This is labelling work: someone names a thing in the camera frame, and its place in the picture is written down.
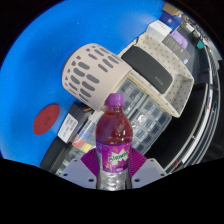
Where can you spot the beige patterned cup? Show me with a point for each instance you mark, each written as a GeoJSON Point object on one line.
{"type": "Point", "coordinates": [93, 71]}

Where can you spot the brown cardboard box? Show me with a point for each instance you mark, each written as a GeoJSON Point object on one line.
{"type": "Point", "coordinates": [171, 8]}

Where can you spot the black zip pouch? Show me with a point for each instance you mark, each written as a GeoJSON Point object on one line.
{"type": "Point", "coordinates": [53, 151]}

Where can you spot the black box with white label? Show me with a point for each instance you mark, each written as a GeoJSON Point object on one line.
{"type": "Point", "coordinates": [71, 121]}

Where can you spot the flat round red coaster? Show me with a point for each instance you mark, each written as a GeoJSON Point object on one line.
{"type": "Point", "coordinates": [46, 119]}

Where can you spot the clear box with coloured parts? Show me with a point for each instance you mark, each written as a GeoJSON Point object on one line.
{"type": "Point", "coordinates": [86, 133]}

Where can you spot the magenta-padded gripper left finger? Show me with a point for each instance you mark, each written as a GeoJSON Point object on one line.
{"type": "Point", "coordinates": [77, 171]}

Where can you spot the beige perforated plastic basket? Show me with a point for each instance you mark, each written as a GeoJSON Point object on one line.
{"type": "Point", "coordinates": [181, 90]}

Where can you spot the pale purple container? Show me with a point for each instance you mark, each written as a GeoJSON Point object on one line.
{"type": "Point", "coordinates": [180, 37]}

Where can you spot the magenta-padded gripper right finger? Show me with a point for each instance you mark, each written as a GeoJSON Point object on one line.
{"type": "Point", "coordinates": [149, 171]}

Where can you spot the blue box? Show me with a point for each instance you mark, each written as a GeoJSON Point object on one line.
{"type": "Point", "coordinates": [171, 20]}

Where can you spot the purple-capped clear drink bottle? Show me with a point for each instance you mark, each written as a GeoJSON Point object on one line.
{"type": "Point", "coordinates": [113, 133]}

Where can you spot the dark grey flat box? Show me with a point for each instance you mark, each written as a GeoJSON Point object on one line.
{"type": "Point", "coordinates": [176, 48]}

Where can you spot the white cardboard box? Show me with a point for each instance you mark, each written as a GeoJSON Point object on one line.
{"type": "Point", "coordinates": [158, 30]}

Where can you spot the black oblong speaker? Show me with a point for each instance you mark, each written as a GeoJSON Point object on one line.
{"type": "Point", "coordinates": [148, 70]}

